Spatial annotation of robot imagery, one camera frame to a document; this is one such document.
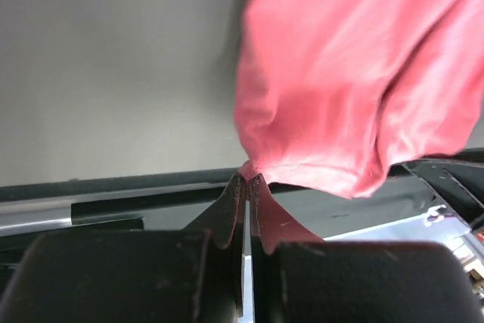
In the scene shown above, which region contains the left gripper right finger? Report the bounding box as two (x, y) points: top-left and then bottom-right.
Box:
(247, 176), (483, 322)

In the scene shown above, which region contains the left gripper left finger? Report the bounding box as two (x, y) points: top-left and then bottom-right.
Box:
(1, 175), (246, 322)

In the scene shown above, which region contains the salmon pink t shirt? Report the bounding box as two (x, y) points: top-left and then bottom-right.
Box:
(233, 0), (484, 200)

